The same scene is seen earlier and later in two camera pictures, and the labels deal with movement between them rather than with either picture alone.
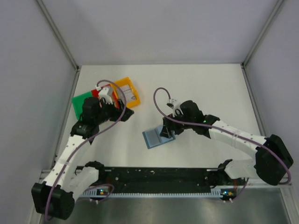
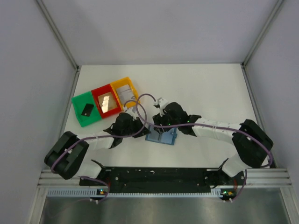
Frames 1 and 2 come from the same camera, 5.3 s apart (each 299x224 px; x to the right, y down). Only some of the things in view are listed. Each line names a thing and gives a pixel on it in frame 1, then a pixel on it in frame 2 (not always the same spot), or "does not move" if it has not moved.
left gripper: (116, 112) -> (138, 124)
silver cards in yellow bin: (129, 95) does not move
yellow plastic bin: (126, 81) does not move
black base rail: (167, 178) does not move
